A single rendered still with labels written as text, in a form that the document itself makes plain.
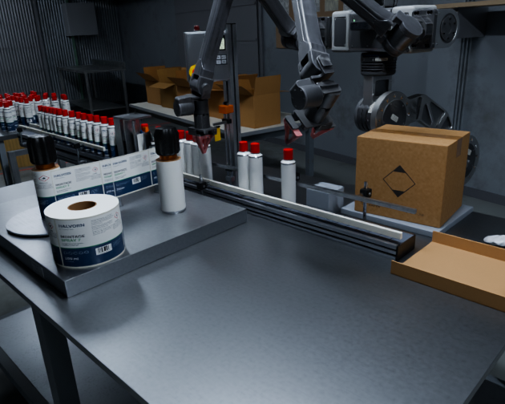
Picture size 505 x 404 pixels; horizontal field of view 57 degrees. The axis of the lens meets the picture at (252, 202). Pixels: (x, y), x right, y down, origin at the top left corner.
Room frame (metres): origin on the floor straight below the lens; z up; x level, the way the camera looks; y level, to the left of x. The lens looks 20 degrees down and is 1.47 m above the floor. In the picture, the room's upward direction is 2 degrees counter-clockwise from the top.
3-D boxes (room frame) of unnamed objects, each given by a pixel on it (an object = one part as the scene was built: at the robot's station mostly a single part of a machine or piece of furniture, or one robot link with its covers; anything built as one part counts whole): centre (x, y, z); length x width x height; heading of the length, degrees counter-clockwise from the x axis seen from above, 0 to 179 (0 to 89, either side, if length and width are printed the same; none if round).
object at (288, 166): (1.56, -0.13, 0.98); 0.05 x 0.05 x 0.20
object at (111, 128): (2.38, 0.70, 0.98); 0.05 x 0.05 x 0.20
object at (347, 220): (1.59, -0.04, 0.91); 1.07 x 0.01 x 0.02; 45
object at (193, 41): (1.95, 0.16, 1.38); 0.17 x 0.10 x 0.19; 100
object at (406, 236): (1.82, 0.14, 0.86); 1.65 x 0.08 x 0.04; 45
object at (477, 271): (1.11, -0.57, 0.85); 0.30 x 0.26 x 0.04; 45
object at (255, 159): (1.67, -0.02, 0.98); 0.05 x 0.05 x 0.20
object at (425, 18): (1.60, -0.55, 1.45); 0.09 x 0.08 x 0.12; 33
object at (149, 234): (1.59, 0.54, 0.86); 0.80 x 0.67 x 0.05; 45
